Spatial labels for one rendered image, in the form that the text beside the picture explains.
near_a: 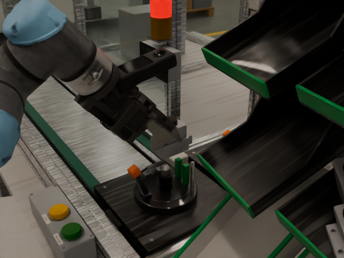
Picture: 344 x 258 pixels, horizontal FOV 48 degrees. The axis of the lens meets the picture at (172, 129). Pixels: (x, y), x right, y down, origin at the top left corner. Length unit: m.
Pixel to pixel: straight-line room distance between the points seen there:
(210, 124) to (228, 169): 0.84
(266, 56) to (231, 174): 0.17
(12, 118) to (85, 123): 0.84
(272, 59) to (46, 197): 0.63
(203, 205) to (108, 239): 0.21
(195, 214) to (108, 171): 0.32
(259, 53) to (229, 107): 1.04
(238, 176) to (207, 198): 0.33
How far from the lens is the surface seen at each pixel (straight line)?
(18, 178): 1.20
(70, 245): 0.80
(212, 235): 0.68
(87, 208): 0.89
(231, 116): 1.46
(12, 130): 0.47
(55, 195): 0.93
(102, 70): 0.60
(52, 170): 1.02
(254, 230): 0.65
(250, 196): 0.52
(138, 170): 0.79
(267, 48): 0.50
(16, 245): 0.99
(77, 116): 1.36
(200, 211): 0.84
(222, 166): 0.57
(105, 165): 1.08
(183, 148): 0.77
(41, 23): 0.55
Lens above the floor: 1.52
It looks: 29 degrees down
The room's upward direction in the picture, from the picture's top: straight up
